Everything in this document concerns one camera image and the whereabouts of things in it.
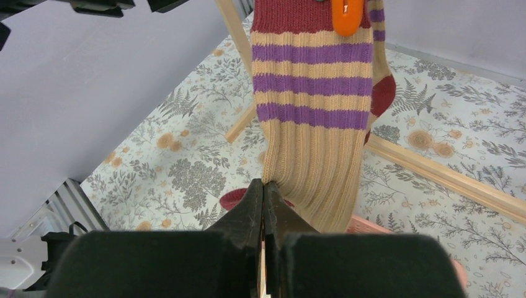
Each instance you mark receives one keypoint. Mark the white round clip hanger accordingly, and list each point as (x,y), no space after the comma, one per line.
(341,19)

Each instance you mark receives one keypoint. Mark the wooden rack frame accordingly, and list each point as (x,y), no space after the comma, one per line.
(504,204)

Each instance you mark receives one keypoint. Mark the beige maroon striped sock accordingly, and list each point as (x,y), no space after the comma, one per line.
(313,95)

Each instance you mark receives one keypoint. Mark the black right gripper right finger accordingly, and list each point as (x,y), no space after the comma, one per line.
(302,262)

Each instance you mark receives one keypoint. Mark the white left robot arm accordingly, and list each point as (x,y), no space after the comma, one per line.
(27,263)

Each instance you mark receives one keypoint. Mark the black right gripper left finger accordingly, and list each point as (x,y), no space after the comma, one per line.
(221,261)

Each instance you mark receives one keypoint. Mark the floral table mat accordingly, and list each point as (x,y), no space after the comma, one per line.
(171,171)

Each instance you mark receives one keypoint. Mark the pink basket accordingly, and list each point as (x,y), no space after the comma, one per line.
(358,225)

